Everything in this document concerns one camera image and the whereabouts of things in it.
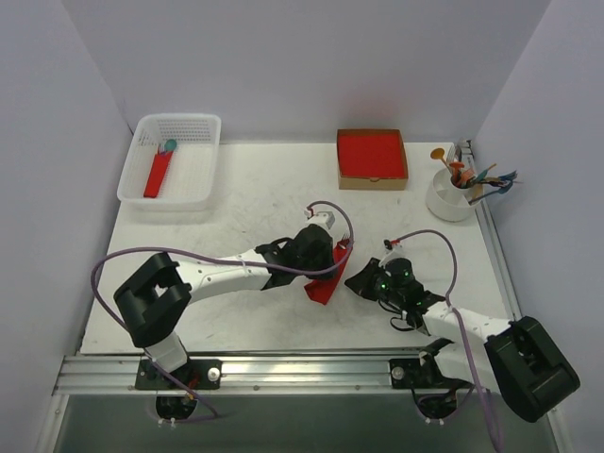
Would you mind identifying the red paper napkin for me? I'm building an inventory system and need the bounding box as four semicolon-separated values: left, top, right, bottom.
304;243;351;305

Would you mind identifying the white plastic perforated basket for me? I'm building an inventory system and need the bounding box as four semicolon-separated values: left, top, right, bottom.
117;113;222;211

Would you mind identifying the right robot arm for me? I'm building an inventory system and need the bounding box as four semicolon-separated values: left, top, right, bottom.
345;258;580;423

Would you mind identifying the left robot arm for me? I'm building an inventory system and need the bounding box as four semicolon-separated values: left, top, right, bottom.
113;225;336;388

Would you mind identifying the rolled red napkin bundle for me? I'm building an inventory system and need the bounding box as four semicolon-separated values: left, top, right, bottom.
143;151;173;198

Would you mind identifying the cardboard box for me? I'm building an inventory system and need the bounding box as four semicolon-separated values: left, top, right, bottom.
338;138;409;191

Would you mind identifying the white utensil cup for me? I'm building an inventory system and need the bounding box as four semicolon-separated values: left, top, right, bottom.
426;169;476;223

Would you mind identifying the stack of red napkins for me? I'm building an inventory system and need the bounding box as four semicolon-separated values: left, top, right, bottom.
336;129;408;179

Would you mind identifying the orange plastic fork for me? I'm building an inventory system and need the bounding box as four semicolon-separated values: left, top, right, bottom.
448;161;474;185

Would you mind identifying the orange plastic spoon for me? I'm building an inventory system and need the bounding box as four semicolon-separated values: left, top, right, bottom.
430;147;451;172

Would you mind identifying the yellow plastic utensil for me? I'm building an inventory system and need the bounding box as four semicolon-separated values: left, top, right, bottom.
477;163;496;180

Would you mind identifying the teal spoon in basket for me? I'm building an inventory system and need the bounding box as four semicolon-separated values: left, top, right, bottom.
162;139;177;153

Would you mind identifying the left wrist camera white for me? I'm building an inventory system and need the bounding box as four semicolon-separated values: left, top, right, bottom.
306;211;335;231

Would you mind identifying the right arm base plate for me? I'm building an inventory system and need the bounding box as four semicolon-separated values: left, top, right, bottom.
389;358;444;390

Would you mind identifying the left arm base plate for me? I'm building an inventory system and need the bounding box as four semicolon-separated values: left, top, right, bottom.
134;359;223;391

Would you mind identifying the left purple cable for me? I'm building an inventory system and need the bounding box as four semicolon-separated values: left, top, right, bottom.
90;201;355;421

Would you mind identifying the aluminium mounting rail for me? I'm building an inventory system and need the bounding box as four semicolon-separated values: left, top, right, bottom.
54;345;472;397

